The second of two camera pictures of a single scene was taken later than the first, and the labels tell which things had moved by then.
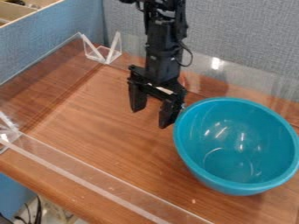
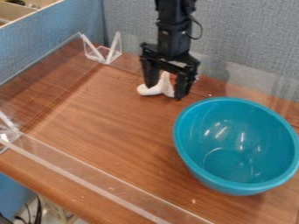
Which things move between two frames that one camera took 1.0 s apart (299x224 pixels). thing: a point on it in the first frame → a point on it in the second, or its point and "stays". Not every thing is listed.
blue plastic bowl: x=238 y=143 stays
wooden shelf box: x=15 y=10 stays
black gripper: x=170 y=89 → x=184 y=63
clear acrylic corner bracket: x=102 y=53 stays
